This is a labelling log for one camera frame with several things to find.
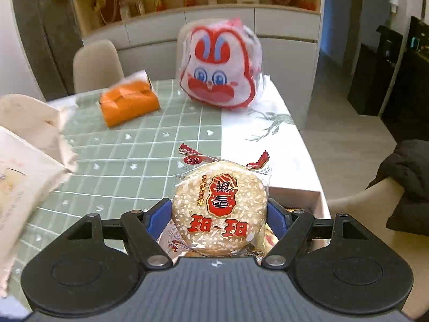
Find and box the black padded jacket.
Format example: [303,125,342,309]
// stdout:
[376,138,429,234]

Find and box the green checked tablecloth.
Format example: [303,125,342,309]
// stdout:
[9,78,226,296]

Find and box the cream cartoon tote bag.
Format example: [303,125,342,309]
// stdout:
[0,93,80,298]

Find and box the white red rabbit bag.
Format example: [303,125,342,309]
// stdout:
[175,18,264,110]

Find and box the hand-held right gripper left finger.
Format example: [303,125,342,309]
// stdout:
[66,198,173,269]

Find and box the wooden display shelf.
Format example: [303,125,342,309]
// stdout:
[66,0,323,38]

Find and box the beige dining chair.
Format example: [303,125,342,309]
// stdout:
[176,23,205,61]
[326,174,429,322]
[72,39,126,94]

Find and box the round rice cracker packet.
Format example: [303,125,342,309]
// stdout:
[157,142,273,259]

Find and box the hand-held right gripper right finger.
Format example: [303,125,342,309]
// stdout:
[261,198,367,269]

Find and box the orange tissue box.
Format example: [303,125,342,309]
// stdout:
[98,70,162,129]

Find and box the white floral tablecloth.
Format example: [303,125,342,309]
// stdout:
[219,80,323,192]

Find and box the black side cabinet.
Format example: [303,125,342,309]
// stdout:
[348,16,429,119]

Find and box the white low cabinet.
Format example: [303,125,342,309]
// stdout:
[81,6,321,75]

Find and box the pink cardboard box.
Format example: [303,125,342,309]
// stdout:
[267,185,331,221]

